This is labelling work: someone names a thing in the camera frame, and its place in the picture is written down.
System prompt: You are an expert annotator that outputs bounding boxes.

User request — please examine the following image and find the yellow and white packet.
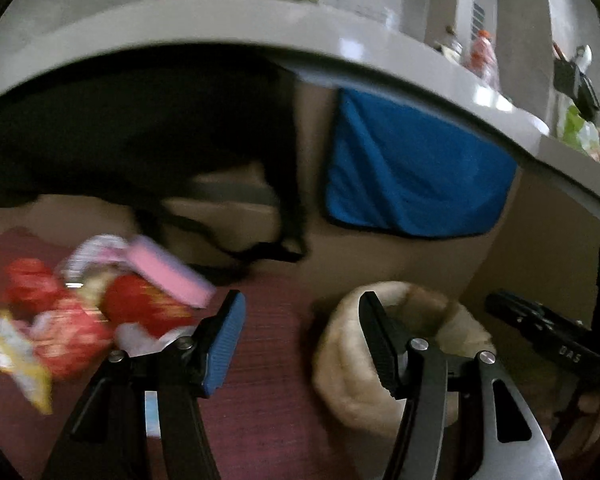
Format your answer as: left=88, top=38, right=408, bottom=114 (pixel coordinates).
left=0, top=310, right=53, bottom=416

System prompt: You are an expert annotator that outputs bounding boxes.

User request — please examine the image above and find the red plaid cloth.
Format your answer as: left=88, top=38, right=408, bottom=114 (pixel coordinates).
left=0, top=225, right=396, bottom=480

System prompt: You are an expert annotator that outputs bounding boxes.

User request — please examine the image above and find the blue cloth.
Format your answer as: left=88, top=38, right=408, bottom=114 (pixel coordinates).
left=322, top=87, right=518, bottom=238

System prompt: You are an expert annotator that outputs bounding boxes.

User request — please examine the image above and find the black hanging pouch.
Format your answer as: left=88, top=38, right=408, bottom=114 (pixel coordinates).
left=552, top=42, right=600, bottom=121

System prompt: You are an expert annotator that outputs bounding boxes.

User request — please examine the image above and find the person's right hand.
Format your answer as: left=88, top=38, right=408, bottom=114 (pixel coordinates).
left=550, top=394, right=600, bottom=461

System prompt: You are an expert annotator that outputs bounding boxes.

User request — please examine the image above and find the white desk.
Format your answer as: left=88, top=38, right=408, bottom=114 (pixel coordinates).
left=0, top=0, right=600, bottom=241

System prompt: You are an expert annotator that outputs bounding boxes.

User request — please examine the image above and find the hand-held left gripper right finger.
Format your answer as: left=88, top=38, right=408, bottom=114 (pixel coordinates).
left=357, top=290, right=566, bottom=480

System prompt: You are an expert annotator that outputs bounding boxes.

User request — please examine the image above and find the red snack packet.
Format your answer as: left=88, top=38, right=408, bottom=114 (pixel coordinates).
left=2, top=257, right=113, bottom=381
left=102, top=272, right=201, bottom=341

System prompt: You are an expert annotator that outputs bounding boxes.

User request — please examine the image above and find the green plastic bag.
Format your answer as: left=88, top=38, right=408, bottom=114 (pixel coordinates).
left=555, top=105, right=600, bottom=161

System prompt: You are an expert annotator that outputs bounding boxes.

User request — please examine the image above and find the beige sofa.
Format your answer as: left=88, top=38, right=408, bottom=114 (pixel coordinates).
left=0, top=82, right=600, bottom=411

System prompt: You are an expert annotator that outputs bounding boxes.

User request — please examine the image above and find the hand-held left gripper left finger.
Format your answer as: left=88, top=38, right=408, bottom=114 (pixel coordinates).
left=40, top=289, right=247, bottom=480

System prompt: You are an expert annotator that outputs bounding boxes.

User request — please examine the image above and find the black bag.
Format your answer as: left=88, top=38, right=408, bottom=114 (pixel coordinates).
left=0, top=47, right=308, bottom=266

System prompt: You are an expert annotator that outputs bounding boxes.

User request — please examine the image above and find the white and pink wrapper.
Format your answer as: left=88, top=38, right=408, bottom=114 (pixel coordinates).
left=62, top=234, right=131, bottom=286

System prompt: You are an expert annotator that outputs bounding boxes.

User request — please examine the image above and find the small brown-capped bottle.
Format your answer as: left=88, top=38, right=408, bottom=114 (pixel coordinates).
left=442, top=25, right=466, bottom=61

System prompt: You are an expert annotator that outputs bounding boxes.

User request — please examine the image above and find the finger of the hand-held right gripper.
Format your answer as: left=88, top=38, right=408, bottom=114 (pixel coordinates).
left=485, top=290, right=592, bottom=342

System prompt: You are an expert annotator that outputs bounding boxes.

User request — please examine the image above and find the beige fluffy basket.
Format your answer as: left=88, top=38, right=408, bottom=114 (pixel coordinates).
left=312, top=280, right=498, bottom=431

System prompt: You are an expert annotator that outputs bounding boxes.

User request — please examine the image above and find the pink packet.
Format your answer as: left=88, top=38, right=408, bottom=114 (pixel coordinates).
left=127, top=235, right=216, bottom=308

